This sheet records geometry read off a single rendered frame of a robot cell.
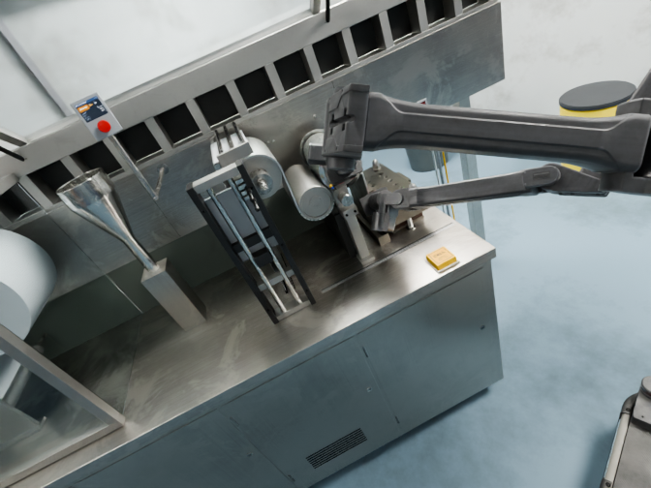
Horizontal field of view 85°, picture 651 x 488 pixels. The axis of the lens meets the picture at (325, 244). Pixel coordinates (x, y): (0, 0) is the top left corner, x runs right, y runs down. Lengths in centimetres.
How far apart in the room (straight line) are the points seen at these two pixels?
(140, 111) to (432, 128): 113
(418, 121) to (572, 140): 17
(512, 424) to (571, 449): 21
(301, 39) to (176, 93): 47
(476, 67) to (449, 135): 134
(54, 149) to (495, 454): 201
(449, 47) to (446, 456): 170
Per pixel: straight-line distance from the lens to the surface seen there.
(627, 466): 163
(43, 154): 151
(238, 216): 104
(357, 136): 42
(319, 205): 119
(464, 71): 174
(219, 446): 144
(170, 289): 136
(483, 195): 96
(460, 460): 184
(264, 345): 120
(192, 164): 143
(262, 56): 140
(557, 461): 185
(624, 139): 51
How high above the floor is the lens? 172
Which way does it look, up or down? 34 degrees down
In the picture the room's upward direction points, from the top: 24 degrees counter-clockwise
